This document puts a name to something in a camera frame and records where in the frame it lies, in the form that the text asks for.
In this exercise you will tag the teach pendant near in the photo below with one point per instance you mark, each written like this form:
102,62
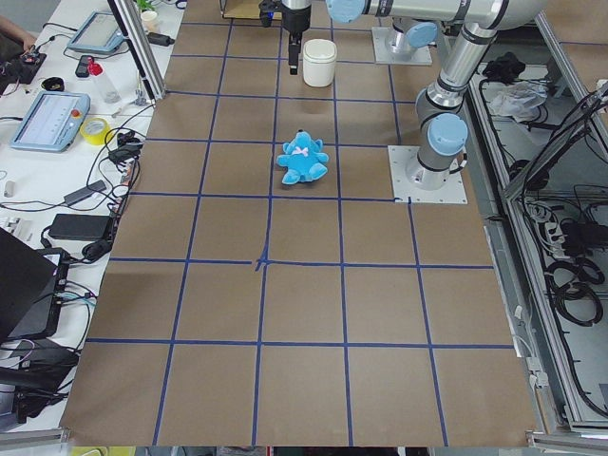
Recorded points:
52,122

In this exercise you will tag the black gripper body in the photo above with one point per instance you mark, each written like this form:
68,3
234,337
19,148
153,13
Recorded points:
294,20

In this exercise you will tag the white trash can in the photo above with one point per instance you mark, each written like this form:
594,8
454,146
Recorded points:
319,59

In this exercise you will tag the blue teddy bear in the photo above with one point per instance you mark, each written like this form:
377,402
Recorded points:
303,158

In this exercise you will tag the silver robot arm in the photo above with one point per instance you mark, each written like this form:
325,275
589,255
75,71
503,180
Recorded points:
443,132
481,19

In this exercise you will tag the black cloth bundle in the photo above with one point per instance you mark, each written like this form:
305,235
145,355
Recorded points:
505,69

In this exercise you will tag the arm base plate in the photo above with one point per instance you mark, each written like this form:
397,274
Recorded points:
392,47
413,183

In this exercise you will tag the black power brick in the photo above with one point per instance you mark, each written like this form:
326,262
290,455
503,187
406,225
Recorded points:
79,227

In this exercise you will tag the black laptop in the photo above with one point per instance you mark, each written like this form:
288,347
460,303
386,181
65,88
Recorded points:
31,283

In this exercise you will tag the clear water bottle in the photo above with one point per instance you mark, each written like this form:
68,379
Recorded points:
107,90

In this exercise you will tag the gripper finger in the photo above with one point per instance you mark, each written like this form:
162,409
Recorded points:
294,49

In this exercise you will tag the teach pendant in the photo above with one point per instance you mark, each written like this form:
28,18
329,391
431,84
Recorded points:
99,34
52,122

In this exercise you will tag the teach pendant far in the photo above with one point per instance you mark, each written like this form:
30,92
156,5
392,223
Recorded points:
99,34

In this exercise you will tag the paper cup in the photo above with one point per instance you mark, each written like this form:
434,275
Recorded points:
150,20

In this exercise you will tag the crumpled white cloth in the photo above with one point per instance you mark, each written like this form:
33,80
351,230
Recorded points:
521,101

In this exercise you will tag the yellow tape roll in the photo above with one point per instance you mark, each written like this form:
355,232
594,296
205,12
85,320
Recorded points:
96,131

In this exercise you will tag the aluminium frame post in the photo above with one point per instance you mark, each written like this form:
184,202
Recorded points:
130,24

